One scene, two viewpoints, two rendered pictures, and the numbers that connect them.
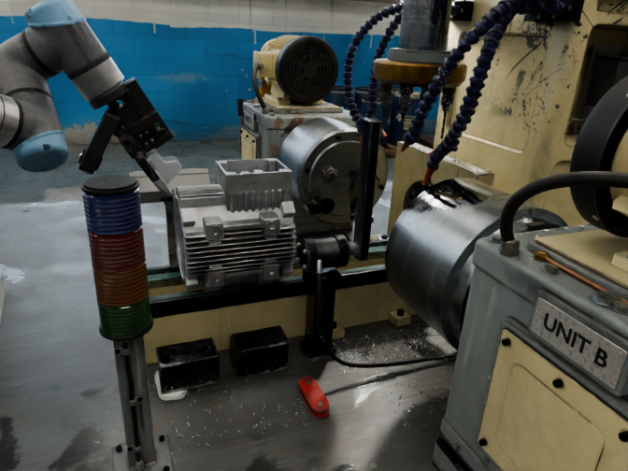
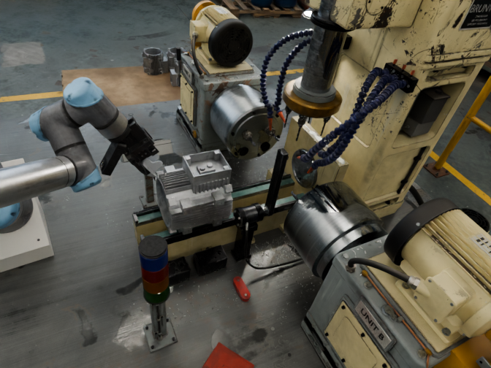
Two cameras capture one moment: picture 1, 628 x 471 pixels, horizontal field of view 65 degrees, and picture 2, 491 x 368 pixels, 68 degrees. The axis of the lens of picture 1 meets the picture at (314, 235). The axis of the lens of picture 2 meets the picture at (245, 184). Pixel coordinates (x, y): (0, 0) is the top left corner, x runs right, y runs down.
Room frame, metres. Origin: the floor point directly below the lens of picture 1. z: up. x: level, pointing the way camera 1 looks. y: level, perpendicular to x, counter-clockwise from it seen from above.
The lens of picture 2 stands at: (0.05, 0.14, 1.85)
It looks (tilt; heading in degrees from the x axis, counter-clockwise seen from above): 42 degrees down; 350
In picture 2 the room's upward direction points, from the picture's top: 10 degrees clockwise
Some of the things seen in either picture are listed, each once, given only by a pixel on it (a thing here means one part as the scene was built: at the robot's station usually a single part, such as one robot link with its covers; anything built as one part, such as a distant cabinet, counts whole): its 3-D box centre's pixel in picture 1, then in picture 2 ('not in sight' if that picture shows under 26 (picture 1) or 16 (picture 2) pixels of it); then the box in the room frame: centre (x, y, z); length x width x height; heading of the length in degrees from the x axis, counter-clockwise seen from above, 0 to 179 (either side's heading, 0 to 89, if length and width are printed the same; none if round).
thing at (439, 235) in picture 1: (491, 274); (339, 238); (0.71, -0.28, 1.04); 0.41 x 0.25 x 0.25; 23
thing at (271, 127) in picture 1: (293, 162); (217, 97); (1.56, 0.08, 0.99); 0.35 x 0.31 x 0.37; 23
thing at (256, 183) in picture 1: (252, 184); (206, 171); (0.90, 0.12, 1.11); 0.12 x 0.11 x 0.07; 112
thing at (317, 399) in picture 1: (313, 396); (241, 288); (0.67, -0.01, 0.81); 0.09 x 0.03 x 0.02; 23
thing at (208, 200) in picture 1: (232, 233); (193, 196); (0.88, 0.16, 1.01); 0.20 x 0.19 x 0.19; 112
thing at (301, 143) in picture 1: (322, 164); (240, 115); (1.34, -0.02, 1.04); 0.37 x 0.25 x 0.25; 23
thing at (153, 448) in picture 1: (128, 340); (157, 296); (0.53, 0.23, 1.01); 0.08 x 0.08 x 0.42; 23
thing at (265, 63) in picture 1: (281, 106); (209, 59); (1.59, 0.12, 1.16); 0.33 x 0.26 x 0.42; 23
